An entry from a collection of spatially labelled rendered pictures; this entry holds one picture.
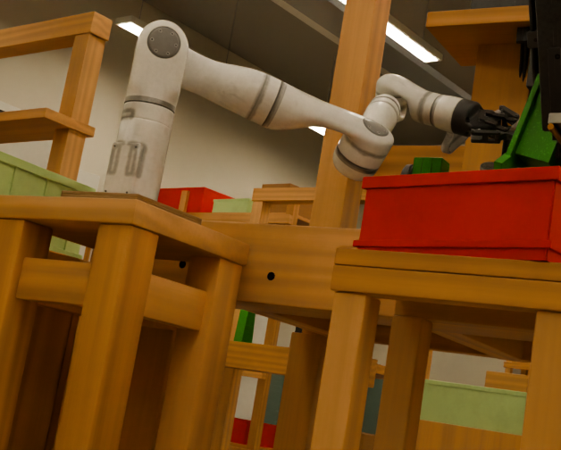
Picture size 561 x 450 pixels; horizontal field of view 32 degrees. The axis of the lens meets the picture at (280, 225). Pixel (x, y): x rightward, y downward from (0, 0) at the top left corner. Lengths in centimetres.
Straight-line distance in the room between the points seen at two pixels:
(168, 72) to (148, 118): 9
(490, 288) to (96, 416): 63
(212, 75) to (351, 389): 75
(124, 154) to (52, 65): 835
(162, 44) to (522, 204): 78
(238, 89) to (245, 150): 1016
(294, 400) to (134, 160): 92
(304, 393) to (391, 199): 109
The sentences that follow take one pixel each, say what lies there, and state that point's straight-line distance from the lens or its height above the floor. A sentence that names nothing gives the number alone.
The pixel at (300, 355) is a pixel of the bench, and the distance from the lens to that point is 243.
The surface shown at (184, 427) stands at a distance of 171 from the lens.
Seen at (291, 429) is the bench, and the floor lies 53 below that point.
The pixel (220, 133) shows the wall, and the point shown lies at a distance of 1165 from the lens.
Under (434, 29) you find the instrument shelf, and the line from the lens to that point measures 239.
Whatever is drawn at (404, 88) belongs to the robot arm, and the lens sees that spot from 213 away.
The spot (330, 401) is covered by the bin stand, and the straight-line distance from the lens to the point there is 133.
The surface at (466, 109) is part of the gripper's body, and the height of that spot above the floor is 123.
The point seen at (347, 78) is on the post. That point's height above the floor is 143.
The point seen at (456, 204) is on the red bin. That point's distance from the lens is 133.
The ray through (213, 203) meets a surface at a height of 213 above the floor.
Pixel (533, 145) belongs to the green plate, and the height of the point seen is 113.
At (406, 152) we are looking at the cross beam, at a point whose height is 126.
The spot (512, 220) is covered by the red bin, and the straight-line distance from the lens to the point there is 128.
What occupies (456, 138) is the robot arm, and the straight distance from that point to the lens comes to 212.
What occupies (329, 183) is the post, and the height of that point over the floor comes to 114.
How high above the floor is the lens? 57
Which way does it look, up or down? 10 degrees up
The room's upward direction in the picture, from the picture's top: 10 degrees clockwise
